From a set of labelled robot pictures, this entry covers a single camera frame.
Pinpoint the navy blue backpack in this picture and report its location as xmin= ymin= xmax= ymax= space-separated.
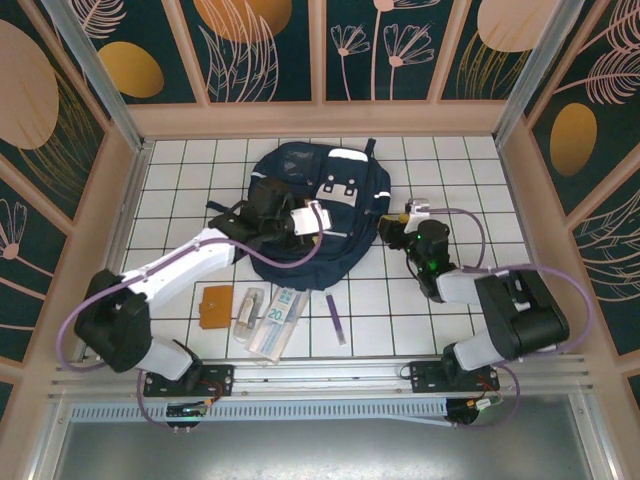
xmin=206 ymin=138 xmax=392 ymax=293

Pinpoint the purple pen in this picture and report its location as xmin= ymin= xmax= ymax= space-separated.
xmin=325 ymin=293 xmax=347 ymax=346

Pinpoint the clear ruler set package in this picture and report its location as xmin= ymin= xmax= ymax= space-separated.
xmin=248 ymin=286 xmax=312 ymax=364

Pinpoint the clear plastic stationery pack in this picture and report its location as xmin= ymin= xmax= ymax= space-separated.
xmin=232 ymin=286 xmax=265 ymax=345

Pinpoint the brown leather card wallet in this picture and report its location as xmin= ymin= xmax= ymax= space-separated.
xmin=198 ymin=284 xmax=235 ymax=330

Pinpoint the small electronics board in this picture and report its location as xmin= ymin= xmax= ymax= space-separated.
xmin=449 ymin=397 xmax=504 ymax=417
xmin=164 ymin=399 xmax=221 ymax=419

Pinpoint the grey metal sheet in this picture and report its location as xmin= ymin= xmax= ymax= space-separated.
xmin=29 ymin=394 xmax=621 ymax=480

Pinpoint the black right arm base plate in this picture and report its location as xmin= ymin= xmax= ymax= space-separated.
xmin=409 ymin=359 xmax=500 ymax=396

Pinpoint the aluminium mounting rail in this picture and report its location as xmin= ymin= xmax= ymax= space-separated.
xmin=49 ymin=355 xmax=591 ymax=401

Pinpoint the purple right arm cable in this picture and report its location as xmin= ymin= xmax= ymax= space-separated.
xmin=427 ymin=207 xmax=594 ymax=430

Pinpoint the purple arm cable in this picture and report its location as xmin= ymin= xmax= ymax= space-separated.
xmin=427 ymin=207 xmax=594 ymax=430
xmin=58 ymin=201 xmax=324 ymax=432

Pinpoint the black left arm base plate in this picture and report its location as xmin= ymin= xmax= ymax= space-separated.
xmin=143 ymin=363 xmax=236 ymax=399

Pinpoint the aluminium frame post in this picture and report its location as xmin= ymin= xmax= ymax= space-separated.
xmin=39 ymin=0 xmax=154 ymax=151
xmin=492 ymin=0 xmax=589 ymax=146

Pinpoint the grey slotted cable duct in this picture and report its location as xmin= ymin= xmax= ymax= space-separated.
xmin=69 ymin=399 xmax=451 ymax=427

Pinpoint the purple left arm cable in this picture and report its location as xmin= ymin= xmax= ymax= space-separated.
xmin=58 ymin=201 xmax=324 ymax=432

